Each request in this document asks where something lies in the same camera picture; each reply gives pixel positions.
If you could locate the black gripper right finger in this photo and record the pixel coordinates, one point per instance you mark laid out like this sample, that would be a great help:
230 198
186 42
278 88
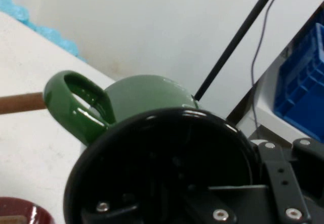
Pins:
286 183

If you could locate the cyan foam mat piece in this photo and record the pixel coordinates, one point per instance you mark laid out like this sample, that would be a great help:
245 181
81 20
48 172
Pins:
58 42
14 9

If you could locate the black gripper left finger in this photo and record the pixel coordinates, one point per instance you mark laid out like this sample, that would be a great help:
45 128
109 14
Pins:
121 208

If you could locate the brown wooden mug tree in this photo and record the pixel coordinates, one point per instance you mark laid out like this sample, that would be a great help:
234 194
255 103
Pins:
20 103

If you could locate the blue plastic bin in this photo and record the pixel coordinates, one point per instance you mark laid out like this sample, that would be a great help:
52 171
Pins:
303 92

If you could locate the green mug with black inside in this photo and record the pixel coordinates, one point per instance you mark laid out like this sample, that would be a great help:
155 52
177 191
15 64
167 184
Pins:
152 100

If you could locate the black tripod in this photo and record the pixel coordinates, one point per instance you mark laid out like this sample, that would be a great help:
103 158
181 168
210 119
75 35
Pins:
235 37

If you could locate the white shelf unit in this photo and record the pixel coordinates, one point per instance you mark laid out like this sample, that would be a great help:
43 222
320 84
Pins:
263 102

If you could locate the red mug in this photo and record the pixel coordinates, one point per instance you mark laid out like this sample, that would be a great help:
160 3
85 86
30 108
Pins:
27 212

